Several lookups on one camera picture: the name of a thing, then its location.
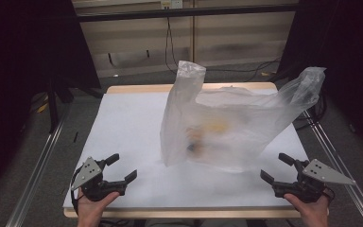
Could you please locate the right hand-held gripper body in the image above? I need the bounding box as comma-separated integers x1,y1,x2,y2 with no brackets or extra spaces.
271,158,357,204

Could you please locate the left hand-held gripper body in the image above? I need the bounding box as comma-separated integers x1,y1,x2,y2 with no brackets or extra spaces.
70,156,129,203

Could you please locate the person's right hand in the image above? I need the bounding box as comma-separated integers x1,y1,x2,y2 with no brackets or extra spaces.
284,191,331,227

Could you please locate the person's left hand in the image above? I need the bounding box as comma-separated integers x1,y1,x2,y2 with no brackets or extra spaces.
77,188,121,227

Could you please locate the white table mat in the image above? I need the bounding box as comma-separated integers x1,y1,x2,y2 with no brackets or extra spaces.
62,89,310,210

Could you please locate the translucent white plastic bag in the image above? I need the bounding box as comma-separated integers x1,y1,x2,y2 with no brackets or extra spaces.
159,60,327,173

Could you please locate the yellow thing inside bag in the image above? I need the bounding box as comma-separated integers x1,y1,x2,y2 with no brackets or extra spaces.
205,121,231,134

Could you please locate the wooden table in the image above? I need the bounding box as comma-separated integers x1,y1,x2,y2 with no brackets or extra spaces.
62,81,310,219

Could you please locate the black stand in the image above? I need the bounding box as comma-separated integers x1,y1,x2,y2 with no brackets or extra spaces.
45,74,103,134

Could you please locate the black curtain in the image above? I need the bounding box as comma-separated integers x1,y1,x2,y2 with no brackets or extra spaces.
275,0,363,160
0,0,102,204

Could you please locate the aluminium floor rail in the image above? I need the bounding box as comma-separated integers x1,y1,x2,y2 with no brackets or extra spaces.
302,109,363,227
5,105,73,227

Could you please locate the black cable bundle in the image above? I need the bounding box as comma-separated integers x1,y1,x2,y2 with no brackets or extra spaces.
292,93,328,132

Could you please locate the black floor cable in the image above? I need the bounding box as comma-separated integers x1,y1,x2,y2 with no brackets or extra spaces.
205,56,283,83

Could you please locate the black hanging cable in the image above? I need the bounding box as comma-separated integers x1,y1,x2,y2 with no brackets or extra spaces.
164,16,180,76

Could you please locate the white wall socket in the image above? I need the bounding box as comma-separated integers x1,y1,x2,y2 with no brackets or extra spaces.
160,0,184,10

